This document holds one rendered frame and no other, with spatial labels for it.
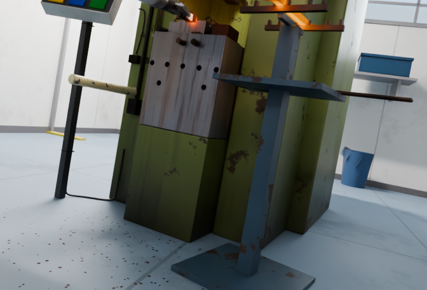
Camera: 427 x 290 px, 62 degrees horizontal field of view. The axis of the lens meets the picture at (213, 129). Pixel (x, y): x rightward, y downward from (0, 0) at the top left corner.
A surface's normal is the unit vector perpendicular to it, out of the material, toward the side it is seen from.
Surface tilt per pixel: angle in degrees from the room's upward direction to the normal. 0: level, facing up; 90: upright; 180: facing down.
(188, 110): 90
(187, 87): 90
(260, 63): 90
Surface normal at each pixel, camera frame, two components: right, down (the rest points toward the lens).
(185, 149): -0.44, -0.04
